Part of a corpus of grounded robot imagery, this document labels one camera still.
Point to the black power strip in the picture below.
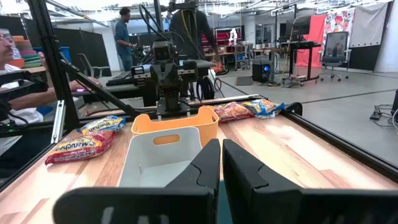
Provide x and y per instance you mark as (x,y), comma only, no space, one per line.
(375,115)

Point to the black computer monitor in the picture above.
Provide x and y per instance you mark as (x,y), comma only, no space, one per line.
(298,26)

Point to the black computer tower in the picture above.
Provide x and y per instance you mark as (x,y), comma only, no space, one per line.
(261,71)

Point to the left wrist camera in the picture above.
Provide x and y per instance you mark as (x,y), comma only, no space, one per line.
(161,53)

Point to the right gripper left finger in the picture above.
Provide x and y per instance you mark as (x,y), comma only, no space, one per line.
(186,205)

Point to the white plastic bin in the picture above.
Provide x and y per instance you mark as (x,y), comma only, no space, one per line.
(146,168)

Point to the person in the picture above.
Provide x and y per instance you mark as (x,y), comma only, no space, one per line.
(28,101)
(202,28)
(122,34)

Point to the teal plastic bin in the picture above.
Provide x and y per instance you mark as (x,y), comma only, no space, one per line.
(221,205)

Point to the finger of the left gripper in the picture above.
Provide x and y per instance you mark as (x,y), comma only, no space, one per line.
(174,76)
(163,76)

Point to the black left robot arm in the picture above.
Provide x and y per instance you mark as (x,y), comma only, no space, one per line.
(172,99)

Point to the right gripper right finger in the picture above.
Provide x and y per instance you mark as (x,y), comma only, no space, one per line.
(264,202)

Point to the floral cloth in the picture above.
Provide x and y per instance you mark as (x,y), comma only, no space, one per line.
(339,20)

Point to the stack of coloured bins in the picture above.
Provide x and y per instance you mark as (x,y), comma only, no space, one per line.
(26,51)

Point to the blue storage bin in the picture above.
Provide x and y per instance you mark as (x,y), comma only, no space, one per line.
(66,53)

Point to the black partition screen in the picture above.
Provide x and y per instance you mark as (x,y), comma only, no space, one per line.
(84,46)

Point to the silver metal bracket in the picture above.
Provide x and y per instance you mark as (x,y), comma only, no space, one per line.
(58,121)

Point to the blue Maruchan noodle pack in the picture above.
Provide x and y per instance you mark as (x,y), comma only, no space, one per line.
(264,108)
(104,123)

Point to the red tool cabinet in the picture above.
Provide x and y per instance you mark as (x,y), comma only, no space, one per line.
(222,37)

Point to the orange-red Maruchan noodle pack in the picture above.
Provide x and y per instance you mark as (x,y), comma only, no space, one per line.
(79,147)

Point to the grey mesh office chair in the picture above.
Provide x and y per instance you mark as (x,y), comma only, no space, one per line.
(335,46)

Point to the plain black floor mat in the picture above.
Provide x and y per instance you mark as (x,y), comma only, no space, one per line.
(244,81)

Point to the red backdrop cloth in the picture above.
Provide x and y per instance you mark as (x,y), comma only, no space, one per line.
(314,34)

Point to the black keyboard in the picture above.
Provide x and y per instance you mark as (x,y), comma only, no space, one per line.
(119,79)

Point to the grey backdrop cloth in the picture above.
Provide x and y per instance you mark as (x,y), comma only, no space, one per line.
(368,25)

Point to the black aluminium table frame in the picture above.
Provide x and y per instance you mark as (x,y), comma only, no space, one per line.
(51,62)

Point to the black standing desk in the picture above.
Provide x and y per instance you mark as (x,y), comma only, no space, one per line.
(300,46)

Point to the red Maruchan noodle pack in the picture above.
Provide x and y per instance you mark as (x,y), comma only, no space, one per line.
(231,112)

